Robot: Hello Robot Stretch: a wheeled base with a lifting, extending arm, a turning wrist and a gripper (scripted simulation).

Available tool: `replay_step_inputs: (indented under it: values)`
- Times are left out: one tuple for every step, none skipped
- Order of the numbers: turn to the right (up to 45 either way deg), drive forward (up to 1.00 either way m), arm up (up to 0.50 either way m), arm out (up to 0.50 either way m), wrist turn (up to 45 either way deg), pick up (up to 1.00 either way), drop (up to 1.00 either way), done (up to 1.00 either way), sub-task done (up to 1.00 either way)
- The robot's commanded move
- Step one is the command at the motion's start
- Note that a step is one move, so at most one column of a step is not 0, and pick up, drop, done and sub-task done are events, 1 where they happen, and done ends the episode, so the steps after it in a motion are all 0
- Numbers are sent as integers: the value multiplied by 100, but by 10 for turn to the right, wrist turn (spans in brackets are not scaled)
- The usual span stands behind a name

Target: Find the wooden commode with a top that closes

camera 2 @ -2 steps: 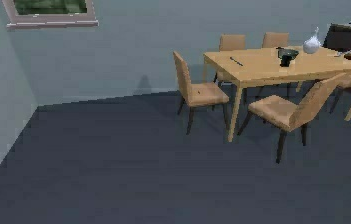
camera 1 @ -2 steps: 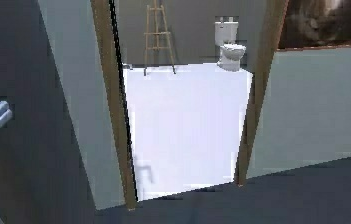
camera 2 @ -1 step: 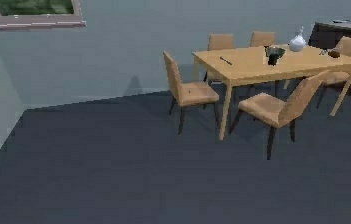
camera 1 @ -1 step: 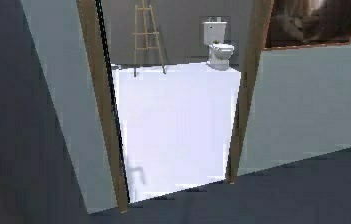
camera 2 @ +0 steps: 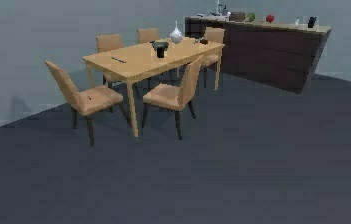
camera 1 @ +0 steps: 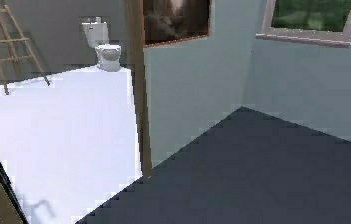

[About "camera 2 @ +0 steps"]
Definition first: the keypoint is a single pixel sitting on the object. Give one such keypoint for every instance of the small brown cup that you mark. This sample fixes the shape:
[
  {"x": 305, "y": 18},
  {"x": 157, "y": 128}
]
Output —
[{"x": 203, "y": 41}]

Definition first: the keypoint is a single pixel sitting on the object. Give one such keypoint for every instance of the black coffee machine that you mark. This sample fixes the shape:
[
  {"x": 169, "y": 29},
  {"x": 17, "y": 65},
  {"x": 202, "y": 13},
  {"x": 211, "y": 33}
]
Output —
[{"x": 311, "y": 22}]

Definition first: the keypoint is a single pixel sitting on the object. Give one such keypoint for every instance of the green lettuce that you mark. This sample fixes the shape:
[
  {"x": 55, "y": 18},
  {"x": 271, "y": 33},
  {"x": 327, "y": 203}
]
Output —
[{"x": 250, "y": 17}]

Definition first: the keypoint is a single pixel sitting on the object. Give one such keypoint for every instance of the white glass vase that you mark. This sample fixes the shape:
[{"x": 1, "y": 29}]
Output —
[{"x": 176, "y": 35}]

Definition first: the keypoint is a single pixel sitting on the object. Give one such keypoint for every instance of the tan upholstered dining chair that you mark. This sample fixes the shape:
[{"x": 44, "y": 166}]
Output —
[
  {"x": 171, "y": 95},
  {"x": 147, "y": 35},
  {"x": 214, "y": 36},
  {"x": 93, "y": 98},
  {"x": 109, "y": 42}
]

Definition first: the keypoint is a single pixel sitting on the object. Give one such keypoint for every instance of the light wooden dining table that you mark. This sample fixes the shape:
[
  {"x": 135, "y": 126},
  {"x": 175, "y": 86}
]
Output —
[{"x": 139, "y": 60}]

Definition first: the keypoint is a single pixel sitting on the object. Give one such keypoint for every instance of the red apple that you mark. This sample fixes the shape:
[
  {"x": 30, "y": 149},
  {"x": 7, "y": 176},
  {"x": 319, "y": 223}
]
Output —
[{"x": 270, "y": 18}]

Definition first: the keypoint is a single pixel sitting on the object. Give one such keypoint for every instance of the dark brown kitchen counter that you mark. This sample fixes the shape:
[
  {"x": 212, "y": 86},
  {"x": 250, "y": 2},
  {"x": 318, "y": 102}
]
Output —
[{"x": 269, "y": 53}]

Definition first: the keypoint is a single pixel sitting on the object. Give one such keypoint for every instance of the black flat utensil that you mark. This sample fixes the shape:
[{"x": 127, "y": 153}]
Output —
[{"x": 118, "y": 60}]

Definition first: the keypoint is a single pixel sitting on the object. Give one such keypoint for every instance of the brown bread loaf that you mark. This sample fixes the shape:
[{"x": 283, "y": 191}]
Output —
[{"x": 237, "y": 16}]

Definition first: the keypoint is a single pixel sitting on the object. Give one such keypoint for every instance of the small white bottle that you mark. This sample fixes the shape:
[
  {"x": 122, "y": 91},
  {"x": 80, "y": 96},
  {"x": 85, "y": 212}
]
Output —
[{"x": 297, "y": 21}]

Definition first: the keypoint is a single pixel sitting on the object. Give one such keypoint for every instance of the silver sink faucet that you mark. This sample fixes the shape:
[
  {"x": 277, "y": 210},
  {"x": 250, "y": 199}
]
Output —
[{"x": 218, "y": 8}]

